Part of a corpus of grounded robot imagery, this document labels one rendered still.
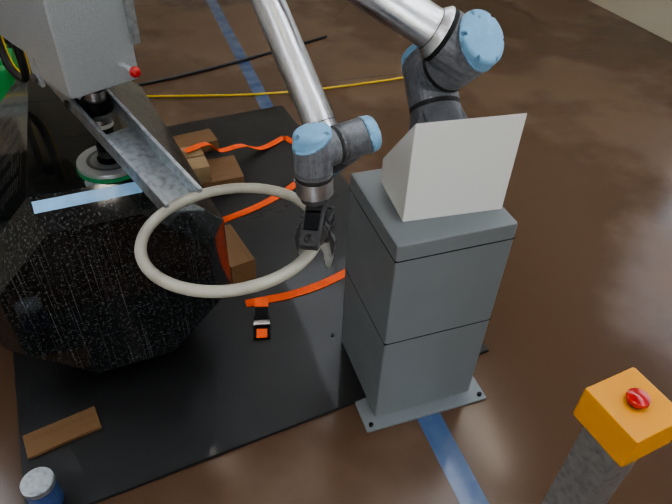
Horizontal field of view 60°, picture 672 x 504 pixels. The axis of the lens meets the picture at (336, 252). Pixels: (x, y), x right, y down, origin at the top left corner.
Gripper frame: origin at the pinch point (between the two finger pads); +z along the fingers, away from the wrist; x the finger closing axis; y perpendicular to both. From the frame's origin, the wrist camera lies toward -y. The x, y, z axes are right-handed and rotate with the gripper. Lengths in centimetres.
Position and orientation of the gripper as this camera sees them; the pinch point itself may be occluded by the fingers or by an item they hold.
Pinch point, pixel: (316, 264)
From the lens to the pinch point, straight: 151.6
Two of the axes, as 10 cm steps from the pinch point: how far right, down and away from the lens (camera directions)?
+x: -9.7, -1.3, 2.2
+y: 2.5, -5.9, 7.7
